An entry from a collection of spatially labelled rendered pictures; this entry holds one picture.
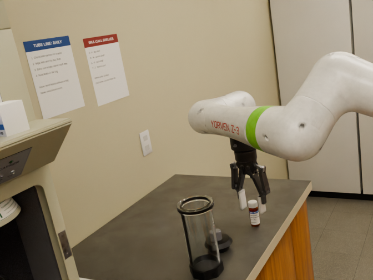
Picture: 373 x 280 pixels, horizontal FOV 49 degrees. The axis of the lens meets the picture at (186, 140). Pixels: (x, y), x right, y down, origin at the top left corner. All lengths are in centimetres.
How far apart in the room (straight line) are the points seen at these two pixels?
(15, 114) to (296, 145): 57
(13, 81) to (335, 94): 69
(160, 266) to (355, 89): 81
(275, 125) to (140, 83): 114
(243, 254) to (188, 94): 120
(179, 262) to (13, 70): 78
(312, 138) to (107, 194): 109
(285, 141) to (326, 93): 14
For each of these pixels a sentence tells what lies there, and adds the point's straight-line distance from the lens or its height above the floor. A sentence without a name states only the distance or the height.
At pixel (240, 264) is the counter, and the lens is 131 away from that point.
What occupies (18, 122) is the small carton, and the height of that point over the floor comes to 153.
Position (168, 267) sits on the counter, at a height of 94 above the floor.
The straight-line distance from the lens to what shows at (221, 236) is 137.
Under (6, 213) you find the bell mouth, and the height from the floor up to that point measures 133.
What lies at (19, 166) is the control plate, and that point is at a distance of 89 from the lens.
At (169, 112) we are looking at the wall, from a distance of 214.
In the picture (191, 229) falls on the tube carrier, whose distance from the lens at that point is 118.
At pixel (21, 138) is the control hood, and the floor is 151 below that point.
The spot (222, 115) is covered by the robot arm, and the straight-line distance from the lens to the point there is 113.
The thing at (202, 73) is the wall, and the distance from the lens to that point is 247.
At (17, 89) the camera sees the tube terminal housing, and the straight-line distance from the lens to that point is 96.
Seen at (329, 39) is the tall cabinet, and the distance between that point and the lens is 347.
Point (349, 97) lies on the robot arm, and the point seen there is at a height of 145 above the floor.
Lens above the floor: 165
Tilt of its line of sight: 15 degrees down
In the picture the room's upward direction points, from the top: 10 degrees counter-clockwise
